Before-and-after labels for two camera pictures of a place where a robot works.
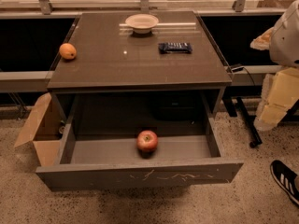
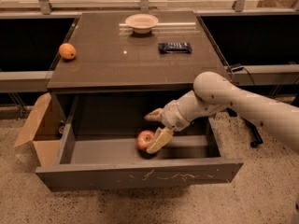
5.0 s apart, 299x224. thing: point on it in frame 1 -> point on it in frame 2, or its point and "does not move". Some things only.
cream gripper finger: (279, 91) -> (162, 136)
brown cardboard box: (45, 128) does not move
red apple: (147, 142) does not move
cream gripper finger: (263, 42) -> (156, 115)
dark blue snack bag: (169, 48) does not move
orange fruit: (67, 50) does not move
